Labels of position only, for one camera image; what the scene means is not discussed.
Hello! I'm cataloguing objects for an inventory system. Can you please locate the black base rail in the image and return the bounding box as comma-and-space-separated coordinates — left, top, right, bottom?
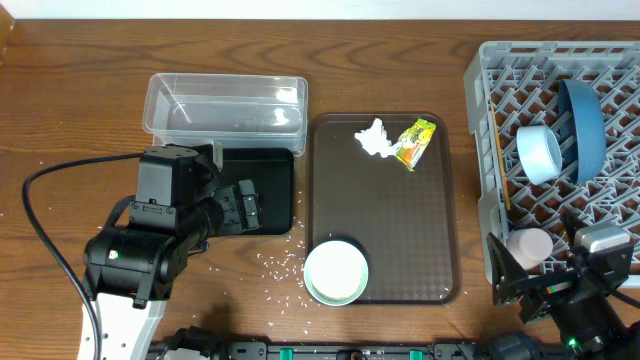
144, 327, 490, 360

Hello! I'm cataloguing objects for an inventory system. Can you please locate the white tissue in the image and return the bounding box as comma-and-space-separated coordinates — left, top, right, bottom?
354, 118, 398, 158

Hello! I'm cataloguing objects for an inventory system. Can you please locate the green bowl with rice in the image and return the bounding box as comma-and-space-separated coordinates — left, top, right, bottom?
304, 240, 369, 307

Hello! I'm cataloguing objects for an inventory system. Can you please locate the dark blue plate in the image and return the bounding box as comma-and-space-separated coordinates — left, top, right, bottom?
558, 80, 606, 185

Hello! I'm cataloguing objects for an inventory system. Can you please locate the pink cup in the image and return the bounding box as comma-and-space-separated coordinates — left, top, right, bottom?
506, 228, 553, 270

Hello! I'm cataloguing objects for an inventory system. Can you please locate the clear plastic bin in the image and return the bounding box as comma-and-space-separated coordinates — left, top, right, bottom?
142, 73, 309, 156

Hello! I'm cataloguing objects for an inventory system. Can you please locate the grey dishwasher rack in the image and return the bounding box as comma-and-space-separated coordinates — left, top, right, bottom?
464, 41, 639, 274

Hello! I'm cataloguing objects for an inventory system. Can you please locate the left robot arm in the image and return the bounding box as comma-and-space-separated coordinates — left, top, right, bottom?
78, 145, 262, 359

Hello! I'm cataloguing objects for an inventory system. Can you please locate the light blue bowl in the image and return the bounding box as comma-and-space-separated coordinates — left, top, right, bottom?
516, 125, 563, 185

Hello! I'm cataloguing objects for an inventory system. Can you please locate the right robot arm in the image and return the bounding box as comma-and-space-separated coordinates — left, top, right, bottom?
487, 234, 639, 359

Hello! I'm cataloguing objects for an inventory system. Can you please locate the brown serving tray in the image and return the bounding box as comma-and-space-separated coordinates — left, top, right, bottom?
306, 113, 461, 306

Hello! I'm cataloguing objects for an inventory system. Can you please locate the black tray bin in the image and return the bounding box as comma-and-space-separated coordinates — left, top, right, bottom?
216, 148, 294, 235

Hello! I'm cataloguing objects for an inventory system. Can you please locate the yellow snack wrapper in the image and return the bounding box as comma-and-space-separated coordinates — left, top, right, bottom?
395, 118, 437, 172

